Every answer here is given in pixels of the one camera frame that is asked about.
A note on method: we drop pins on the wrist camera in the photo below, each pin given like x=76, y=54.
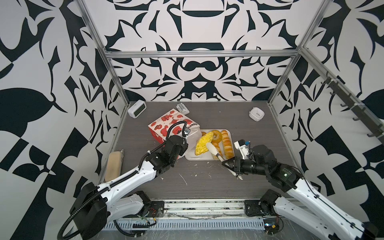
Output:
x=185, y=132
x=244, y=149

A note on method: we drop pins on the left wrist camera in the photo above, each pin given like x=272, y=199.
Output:
x=185, y=132

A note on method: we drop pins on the small grey white device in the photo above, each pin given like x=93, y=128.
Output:
x=182, y=109

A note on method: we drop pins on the long striped fake bread loaf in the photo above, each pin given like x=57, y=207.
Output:
x=227, y=145

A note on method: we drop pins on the white digital clock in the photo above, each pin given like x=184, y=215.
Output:
x=137, y=109

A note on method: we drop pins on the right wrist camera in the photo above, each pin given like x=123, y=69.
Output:
x=244, y=149

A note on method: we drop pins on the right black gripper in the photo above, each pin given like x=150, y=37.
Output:
x=237, y=165

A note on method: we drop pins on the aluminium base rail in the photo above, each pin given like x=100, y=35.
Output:
x=207, y=210

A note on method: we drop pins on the wall hook rail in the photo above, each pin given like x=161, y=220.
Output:
x=361, y=111

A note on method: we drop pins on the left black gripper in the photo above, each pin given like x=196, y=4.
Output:
x=182, y=139

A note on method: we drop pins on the white round timer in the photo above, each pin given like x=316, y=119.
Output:
x=256, y=114

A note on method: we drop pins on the fake orange pastry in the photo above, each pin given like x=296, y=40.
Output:
x=218, y=150

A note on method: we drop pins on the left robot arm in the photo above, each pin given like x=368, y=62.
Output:
x=120, y=186

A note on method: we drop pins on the white plastic tray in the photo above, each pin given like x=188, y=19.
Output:
x=208, y=155

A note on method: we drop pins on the fake bagel bread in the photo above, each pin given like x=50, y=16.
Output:
x=217, y=137

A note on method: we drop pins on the beige foam pad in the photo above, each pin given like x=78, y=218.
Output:
x=114, y=165

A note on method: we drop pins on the small circuit board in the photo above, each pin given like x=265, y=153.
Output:
x=273, y=226

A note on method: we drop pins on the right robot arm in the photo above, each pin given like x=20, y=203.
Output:
x=321, y=217

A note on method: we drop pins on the fake green-brown bun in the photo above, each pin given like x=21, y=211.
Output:
x=201, y=144

